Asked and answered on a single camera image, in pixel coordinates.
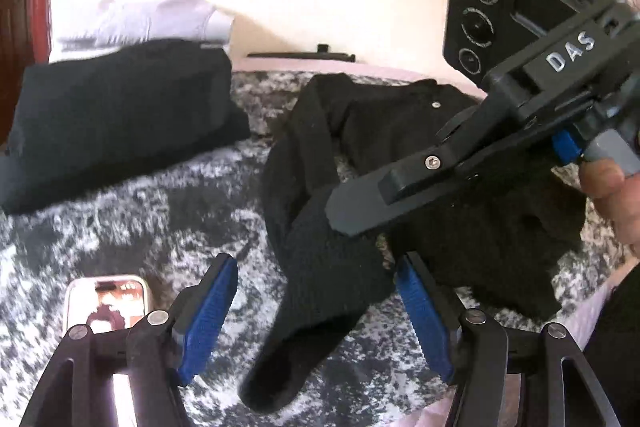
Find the folded black garment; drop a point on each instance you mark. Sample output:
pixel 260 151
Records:
pixel 115 117

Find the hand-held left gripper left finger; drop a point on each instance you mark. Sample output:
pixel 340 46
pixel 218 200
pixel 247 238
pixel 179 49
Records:
pixel 212 314

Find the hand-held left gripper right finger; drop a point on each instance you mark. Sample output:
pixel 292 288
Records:
pixel 422 317

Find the black knit cardigan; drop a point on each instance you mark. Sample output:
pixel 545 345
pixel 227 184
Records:
pixel 320 257

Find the grey mottled blanket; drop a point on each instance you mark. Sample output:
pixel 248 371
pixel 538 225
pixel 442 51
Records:
pixel 150 217

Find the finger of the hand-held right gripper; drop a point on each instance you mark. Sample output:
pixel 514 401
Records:
pixel 370 202

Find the folded white garment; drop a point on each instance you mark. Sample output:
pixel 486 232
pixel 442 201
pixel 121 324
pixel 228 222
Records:
pixel 165 19

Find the smartphone in clear case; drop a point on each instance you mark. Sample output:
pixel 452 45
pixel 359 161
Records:
pixel 85 302

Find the person's right hand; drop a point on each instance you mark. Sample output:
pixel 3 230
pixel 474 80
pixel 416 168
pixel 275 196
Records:
pixel 605 187

